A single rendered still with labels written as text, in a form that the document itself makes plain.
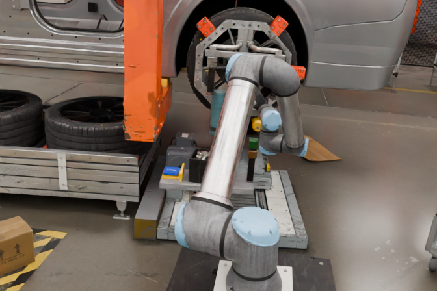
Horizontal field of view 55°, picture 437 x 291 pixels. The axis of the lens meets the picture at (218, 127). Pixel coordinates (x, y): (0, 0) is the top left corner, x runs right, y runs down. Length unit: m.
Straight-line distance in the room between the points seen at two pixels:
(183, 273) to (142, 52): 1.03
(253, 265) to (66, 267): 1.10
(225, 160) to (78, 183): 1.22
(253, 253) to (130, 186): 1.21
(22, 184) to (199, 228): 1.43
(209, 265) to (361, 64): 1.57
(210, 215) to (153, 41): 0.97
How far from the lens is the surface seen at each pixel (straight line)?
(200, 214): 1.40
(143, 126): 2.16
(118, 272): 2.15
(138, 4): 2.04
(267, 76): 1.54
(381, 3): 2.67
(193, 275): 1.64
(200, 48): 2.40
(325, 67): 2.64
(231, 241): 1.36
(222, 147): 1.45
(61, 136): 2.55
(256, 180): 2.68
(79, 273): 2.17
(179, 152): 2.37
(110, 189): 2.44
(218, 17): 2.47
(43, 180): 2.54
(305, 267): 1.75
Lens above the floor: 1.34
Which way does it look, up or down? 20 degrees down
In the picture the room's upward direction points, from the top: 4 degrees clockwise
